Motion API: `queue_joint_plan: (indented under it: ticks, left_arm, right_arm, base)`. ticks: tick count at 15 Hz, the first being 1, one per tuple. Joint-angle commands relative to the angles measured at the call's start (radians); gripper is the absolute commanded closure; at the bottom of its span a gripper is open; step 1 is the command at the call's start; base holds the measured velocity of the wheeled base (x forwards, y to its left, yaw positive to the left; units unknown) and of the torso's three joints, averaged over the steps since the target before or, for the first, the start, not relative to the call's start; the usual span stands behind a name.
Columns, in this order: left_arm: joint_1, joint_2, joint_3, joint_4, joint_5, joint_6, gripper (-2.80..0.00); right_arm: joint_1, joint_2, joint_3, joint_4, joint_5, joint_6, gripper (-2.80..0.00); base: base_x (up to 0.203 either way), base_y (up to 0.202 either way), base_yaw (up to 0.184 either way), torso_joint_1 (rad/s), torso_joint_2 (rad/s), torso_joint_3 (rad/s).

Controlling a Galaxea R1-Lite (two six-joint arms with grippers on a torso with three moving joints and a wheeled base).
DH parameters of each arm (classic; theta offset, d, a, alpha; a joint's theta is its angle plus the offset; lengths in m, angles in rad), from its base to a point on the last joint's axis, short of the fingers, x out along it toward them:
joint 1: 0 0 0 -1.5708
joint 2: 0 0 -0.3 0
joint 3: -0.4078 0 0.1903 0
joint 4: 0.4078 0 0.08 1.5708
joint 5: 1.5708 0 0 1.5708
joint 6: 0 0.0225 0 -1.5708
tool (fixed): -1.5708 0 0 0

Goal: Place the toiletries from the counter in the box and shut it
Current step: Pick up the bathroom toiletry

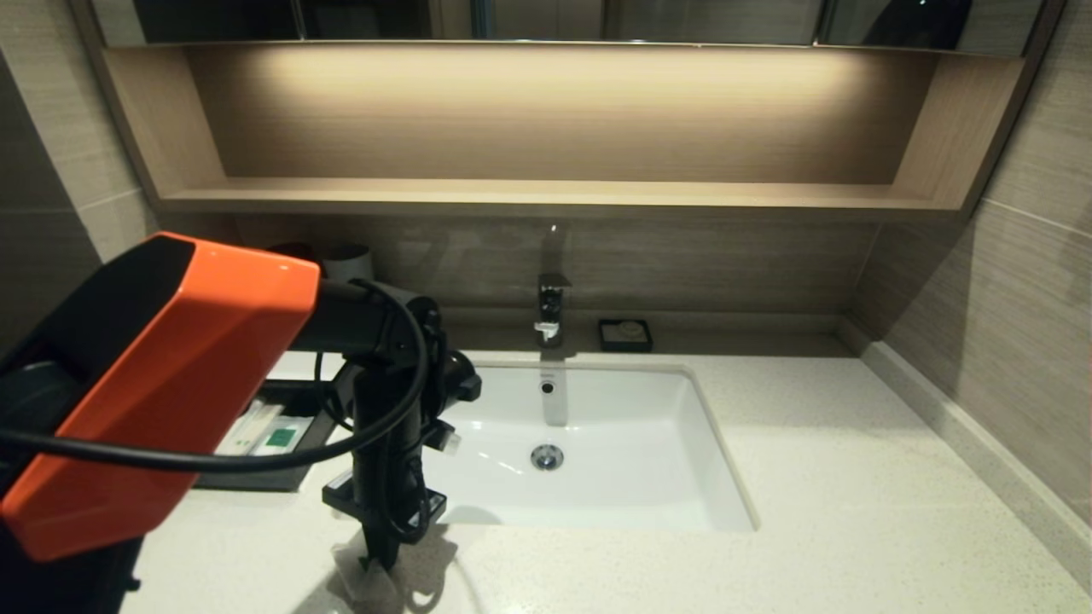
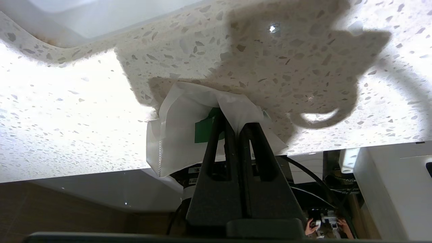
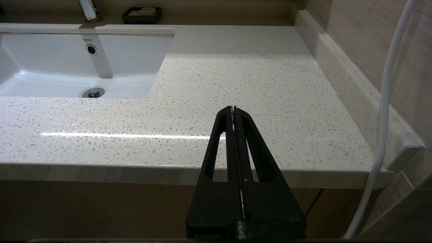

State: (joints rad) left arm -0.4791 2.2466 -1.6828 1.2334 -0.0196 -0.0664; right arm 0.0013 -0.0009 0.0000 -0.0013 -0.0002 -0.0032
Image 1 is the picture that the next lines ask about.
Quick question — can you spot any square clear packet green label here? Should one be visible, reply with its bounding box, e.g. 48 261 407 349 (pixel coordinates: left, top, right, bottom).
331 539 412 614

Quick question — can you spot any black drawer of amenity box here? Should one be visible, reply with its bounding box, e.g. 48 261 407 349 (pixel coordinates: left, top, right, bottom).
193 380 342 494

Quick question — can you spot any flat white sachet green label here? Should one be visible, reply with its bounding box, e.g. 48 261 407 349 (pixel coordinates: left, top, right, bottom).
254 414 316 458

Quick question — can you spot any white card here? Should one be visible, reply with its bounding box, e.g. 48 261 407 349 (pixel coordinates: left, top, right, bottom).
264 350 357 382

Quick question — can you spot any long beige sachet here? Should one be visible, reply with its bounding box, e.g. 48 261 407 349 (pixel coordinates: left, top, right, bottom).
213 401 285 458

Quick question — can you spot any white cup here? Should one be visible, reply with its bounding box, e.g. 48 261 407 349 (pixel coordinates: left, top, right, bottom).
322 245 375 284

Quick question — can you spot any chrome faucet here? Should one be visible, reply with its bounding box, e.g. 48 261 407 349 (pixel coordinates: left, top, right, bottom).
535 272 573 349

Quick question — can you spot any white ceramic sink basin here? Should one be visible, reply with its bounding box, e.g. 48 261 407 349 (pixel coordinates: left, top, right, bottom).
335 359 758 533

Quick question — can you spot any black soap dish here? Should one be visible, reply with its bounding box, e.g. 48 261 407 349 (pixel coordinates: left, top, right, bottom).
598 318 654 354

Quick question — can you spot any light wooden wall shelf niche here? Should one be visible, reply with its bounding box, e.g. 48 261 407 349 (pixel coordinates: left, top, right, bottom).
73 41 1067 223

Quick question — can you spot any mirrored wall cabinet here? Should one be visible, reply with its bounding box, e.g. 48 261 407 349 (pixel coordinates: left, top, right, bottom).
90 0 1046 57

